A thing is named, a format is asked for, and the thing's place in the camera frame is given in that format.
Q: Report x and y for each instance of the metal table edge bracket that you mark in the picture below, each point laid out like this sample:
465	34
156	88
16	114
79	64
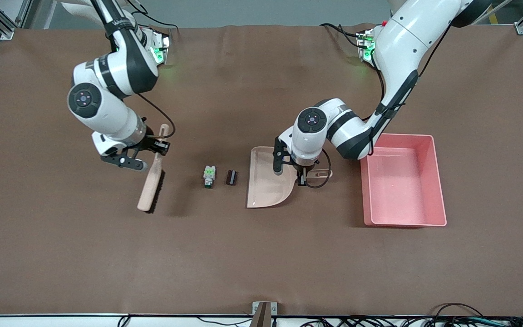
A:
264	313

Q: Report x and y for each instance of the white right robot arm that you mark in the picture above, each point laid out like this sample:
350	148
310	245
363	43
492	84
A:
116	72

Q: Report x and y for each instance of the pink plastic bin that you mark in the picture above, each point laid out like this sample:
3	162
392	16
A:
402	186

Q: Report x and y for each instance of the small black electronic component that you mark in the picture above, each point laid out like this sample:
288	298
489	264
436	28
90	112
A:
231	177

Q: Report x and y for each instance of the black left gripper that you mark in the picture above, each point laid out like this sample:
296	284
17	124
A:
301	172

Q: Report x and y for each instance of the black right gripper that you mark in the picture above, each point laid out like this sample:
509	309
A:
151	145

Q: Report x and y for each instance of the brown table mat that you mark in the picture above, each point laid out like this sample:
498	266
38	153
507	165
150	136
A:
243	254

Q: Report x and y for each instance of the beige brush with black bristles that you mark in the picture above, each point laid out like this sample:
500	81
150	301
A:
150	186

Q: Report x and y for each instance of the green and white electronic component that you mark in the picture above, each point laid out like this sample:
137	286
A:
209	175

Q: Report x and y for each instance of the beige plastic dustpan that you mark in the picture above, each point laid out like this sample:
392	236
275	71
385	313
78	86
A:
268	186

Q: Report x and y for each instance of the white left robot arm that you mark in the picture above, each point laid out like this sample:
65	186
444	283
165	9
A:
397	50

